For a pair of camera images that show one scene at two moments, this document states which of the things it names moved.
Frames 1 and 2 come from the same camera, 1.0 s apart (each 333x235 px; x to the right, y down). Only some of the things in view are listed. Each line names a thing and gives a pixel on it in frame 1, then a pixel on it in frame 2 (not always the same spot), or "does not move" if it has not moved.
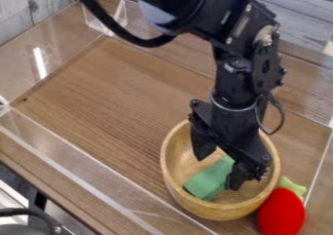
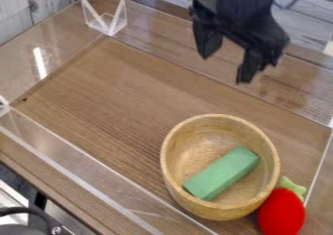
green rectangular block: x=210 y=183 does not move
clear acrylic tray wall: x=130 y=199 does not move
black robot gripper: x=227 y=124 → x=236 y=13
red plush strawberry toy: x=281 y=211 does not move
